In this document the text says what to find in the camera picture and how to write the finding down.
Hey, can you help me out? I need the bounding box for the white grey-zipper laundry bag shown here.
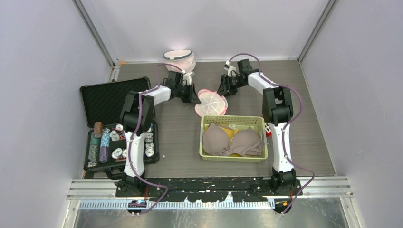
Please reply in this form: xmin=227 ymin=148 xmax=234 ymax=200
xmin=163 ymin=49 xmax=196 ymax=73

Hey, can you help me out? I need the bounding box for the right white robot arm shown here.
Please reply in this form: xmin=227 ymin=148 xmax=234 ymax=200
xmin=217 ymin=59 xmax=297 ymax=195

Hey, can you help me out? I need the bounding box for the teal poker chip stack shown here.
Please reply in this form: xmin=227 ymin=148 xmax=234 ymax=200
xmin=88 ymin=133 xmax=100 ymax=162

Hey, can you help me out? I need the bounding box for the purple poker chip stack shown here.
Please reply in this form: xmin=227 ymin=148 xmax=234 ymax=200
xmin=99 ymin=128 xmax=111 ymax=163

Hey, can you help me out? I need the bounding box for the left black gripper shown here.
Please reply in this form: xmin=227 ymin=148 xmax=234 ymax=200
xmin=176 ymin=83 xmax=202 ymax=105

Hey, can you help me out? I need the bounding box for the black poker chip case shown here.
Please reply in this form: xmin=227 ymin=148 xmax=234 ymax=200
xmin=80 ymin=77 xmax=151 ymax=180

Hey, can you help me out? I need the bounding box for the yellow bra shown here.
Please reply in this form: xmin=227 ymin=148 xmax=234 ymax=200
xmin=203 ymin=123 xmax=262 ymax=158

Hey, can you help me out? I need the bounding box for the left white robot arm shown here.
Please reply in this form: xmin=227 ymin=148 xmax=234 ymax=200
xmin=119 ymin=70 xmax=201 ymax=197

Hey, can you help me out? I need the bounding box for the taupe bra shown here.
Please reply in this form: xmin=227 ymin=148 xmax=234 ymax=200
xmin=202 ymin=123 xmax=264 ymax=157

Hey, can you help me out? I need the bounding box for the green plastic basket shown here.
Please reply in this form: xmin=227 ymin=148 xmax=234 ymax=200
xmin=199 ymin=115 xmax=268 ymax=162

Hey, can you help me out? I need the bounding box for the white pink-zipper laundry bag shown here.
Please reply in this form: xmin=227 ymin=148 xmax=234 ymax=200
xmin=194 ymin=89 xmax=228 ymax=117

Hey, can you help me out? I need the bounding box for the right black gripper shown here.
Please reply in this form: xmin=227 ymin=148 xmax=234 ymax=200
xmin=216 ymin=74 xmax=246 ymax=97

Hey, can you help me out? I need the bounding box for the brown poker chip stack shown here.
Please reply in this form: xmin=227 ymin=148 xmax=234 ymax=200
xmin=93 ymin=122 xmax=104 ymax=138

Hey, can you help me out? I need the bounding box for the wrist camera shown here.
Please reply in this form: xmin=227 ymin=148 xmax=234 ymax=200
xmin=224 ymin=61 xmax=237 ymax=77
xmin=182 ymin=71 xmax=195 ymax=86

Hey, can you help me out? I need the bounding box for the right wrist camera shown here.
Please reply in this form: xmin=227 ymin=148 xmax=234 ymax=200
xmin=224 ymin=61 xmax=237 ymax=77

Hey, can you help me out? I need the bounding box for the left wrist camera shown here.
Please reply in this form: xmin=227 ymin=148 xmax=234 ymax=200
xmin=182 ymin=71 xmax=195 ymax=86

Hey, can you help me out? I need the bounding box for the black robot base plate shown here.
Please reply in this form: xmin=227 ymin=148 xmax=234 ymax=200
xmin=115 ymin=177 xmax=302 ymax=203

